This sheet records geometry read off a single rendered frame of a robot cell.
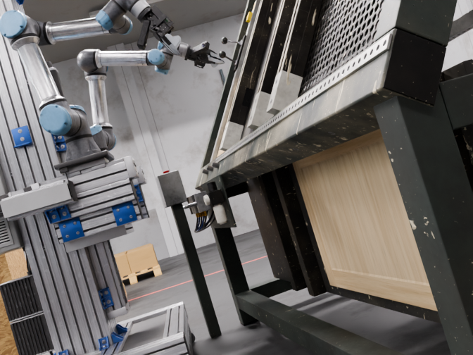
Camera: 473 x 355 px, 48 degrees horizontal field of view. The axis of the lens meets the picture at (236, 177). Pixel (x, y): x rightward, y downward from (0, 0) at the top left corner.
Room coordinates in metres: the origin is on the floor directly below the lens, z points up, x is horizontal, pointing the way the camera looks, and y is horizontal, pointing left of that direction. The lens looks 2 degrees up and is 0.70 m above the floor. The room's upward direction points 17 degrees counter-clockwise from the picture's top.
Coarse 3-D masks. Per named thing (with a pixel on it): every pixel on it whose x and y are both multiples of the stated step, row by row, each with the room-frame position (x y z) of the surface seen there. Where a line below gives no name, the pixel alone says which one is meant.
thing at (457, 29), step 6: (468, 12) 1.58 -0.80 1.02; (462, 18) 1.61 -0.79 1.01; (468, 18) 1.59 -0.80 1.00; (456, 24) 1.64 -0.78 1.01; (462, 24) 1.61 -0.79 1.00; (468, 24) 1.59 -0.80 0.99; (456, 30) 1.65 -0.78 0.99; (462, 30) 1.63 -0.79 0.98; (468, 30) 1.66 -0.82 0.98; (450, 36) 1.68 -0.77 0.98; (456, 36) 1.70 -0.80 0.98
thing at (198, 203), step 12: (216, 180) 2.43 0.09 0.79; (204, 192) 2.48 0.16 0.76; (216, 192) 2.34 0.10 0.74; (192, 204) 2.48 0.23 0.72; (204, 204) 2.48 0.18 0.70; (216, 204) 2.36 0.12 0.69; (228, 204) 2.34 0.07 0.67; (204, 216) 2.56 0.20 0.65; (216, 216) 2.36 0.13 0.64; (228, 216) 2.41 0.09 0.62; (204, 228) 2.47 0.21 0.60
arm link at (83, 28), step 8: (40, 24) 2.25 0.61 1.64; (48, 24) 2.26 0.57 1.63; (56, 24) 2.26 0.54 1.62; (64, 24) 2.25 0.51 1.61; (72, 24) 2.24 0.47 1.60; (80, 24) 2.24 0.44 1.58; (88, 24) 2.23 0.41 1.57; (96, 24) 2.23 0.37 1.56; (128, 24) 2.24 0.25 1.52; (48, 32) 2.25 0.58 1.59; (56, 32) 2.25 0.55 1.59; (64, 32) 2.25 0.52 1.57; (72, 32) 2.25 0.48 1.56; (80, 32) 2.25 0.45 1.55; (88, 32) 2.25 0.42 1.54; (96, 32) 2.25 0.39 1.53; (104, 32) 2.25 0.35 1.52; (112, 32) 2.25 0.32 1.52; (120, 32) 2.26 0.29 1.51; (128, 32) 2.29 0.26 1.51; (40, 40) 2.26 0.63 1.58; (48, 40) 2.27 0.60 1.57; (56, 40) 2.28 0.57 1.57
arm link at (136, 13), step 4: (140, 0) 2.09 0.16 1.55; (144, 0) 2.11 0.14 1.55; (136, 4) 2.08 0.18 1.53; (140, 4) 2.09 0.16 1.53; (144, 4) 2.09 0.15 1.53; (148, 4) 2.11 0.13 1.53; (132, 8) 2.09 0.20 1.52; (136, 8) 2.09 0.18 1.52; (140, 8) 2.08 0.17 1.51; (144, 8) 2.09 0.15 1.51; (132, 12) 2.10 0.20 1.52; (136, 12) 2.09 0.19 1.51; (140, 12) 2.09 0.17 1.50; (136, 16) 2.11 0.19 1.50
